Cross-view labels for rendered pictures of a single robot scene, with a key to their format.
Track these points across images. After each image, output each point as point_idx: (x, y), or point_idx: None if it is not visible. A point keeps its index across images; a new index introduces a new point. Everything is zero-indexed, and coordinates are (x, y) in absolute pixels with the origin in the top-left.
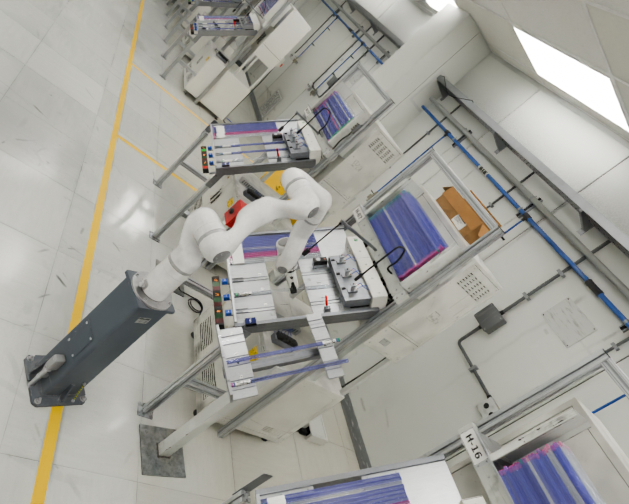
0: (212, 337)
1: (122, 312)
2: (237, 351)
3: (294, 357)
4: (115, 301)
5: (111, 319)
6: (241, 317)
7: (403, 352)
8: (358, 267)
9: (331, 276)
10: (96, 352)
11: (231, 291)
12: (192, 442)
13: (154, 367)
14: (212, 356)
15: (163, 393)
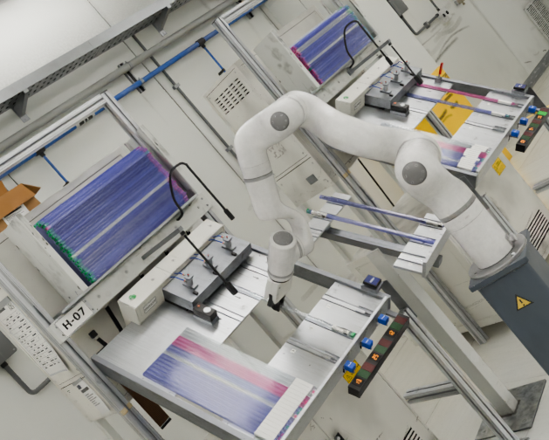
0: None
1: (544, 262)
2: (417, 247)
3: (358, 236)
4: (548, 278)
5: None
6: (372, 305)
7: None
8: (182, 266)
9: (213, 296)
10: None
11: (357, 337)
12: (463, 435)
13: None
14: (426, 329)
15: (490, 409)
